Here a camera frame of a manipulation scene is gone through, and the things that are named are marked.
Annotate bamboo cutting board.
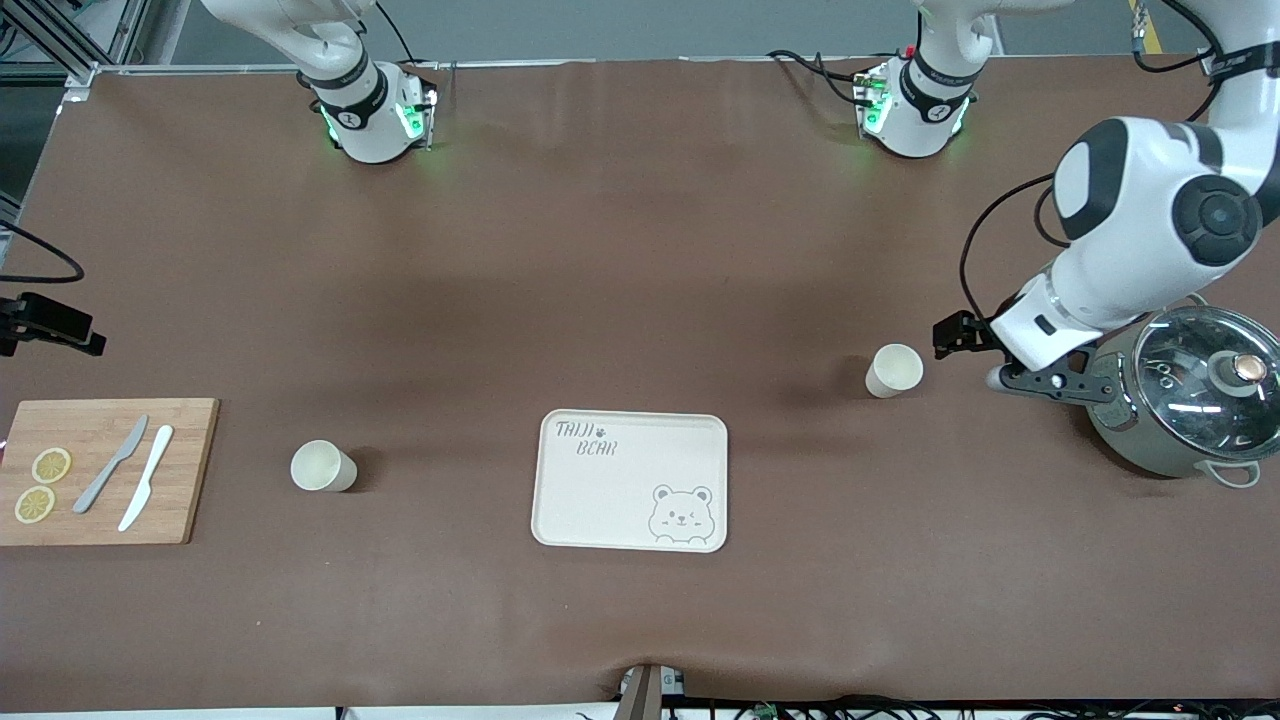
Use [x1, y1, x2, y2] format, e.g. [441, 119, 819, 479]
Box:
[0, 398, 220, 547]

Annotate grey camera mounting post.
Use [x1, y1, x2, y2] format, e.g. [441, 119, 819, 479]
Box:
[615, 663, 688, 720]

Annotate grey-green cooking pot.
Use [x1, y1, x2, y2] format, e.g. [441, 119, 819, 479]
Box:
[1083, 290, 1280, 491]

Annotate black right base cable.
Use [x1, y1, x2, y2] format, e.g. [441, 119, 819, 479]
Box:
[375, 0, 421, 67]

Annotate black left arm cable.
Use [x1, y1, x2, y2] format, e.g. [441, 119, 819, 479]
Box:
[960, 0, 1246, 323]

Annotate glass pot lid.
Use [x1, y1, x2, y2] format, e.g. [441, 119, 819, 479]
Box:
[1133, 305, 1280, 461]

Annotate cream tray with bear print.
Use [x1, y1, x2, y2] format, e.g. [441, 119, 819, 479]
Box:
[530, 409, 729, 554]

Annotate white plastic knife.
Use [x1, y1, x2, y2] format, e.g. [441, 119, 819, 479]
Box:
[118, 425, 175, 533]

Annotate grey plastic knife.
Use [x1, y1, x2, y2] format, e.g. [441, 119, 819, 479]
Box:
[72, 414, 150, 515]

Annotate black left base cables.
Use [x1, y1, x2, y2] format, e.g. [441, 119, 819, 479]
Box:
[766, 48, 873, 109]

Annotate aluminium frame profile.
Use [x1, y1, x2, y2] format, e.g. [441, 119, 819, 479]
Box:
[0, 0, 151, 101]

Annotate white IKEA cup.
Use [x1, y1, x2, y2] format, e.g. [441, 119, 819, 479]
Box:
[290, 439, 358, 493]
[865, 343, 925, 400]

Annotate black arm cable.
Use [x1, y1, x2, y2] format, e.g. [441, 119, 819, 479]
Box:
[960, 0, 1246, 323]
[0, 222, 85, 285]

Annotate brown table cover sheet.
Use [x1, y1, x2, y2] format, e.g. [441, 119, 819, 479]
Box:
[0, 55, 1280, 707]

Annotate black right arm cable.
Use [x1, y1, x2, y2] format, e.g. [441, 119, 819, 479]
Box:
[0, 222, 85, 285]

